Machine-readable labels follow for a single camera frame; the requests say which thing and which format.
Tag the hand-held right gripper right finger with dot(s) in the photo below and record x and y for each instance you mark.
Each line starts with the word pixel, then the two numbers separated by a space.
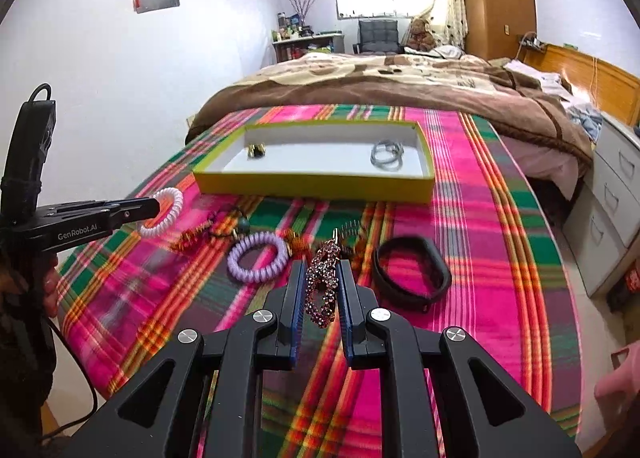
pixel 346 318

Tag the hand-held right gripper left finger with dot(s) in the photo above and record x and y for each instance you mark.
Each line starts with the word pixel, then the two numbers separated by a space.
pixel 299 318

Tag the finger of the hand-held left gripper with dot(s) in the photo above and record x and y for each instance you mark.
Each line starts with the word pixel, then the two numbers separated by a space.
pixel 135 210

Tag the black wristband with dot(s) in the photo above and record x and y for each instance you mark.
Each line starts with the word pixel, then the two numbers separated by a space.
pixel 387 278

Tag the yellow-green cardboard box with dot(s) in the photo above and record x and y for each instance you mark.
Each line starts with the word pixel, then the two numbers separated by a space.
pixel 310 182

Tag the person's left hand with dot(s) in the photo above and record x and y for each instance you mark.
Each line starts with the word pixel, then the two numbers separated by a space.
pixel 50 283

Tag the pink plaid blanket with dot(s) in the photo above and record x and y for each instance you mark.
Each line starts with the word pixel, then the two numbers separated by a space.
pixel 475 238

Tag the brown bed blanket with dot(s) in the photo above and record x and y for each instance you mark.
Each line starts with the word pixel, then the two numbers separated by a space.
pixel 400 87

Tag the shelf with bottles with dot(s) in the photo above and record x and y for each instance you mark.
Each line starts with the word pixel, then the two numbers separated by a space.
pixel 305 45

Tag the bare flower branches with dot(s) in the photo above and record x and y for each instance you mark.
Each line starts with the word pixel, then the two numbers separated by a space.
pixel 302 0

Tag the pale pink object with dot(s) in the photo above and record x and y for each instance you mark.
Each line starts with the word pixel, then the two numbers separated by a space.
pixel 617 390

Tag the white nightstand drawers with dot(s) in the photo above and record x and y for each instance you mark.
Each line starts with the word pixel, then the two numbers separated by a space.
pixel 607 208

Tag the black chair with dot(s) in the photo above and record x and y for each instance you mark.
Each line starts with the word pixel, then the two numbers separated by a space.
pixel 377 35

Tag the brown teddy bear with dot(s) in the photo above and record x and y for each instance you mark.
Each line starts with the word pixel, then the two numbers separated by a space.
pixel 419 35

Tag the white pillow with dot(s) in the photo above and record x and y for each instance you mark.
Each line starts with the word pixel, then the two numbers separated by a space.
pixel 540 80

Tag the blue-grey cloth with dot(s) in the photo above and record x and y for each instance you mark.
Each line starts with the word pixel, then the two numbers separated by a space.
pixel 585 120

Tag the power strip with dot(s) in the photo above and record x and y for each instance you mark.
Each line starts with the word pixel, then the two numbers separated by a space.
pixel 531 42

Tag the wooden bed headboard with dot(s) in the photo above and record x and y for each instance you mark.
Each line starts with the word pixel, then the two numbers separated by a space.
pixel 585 77

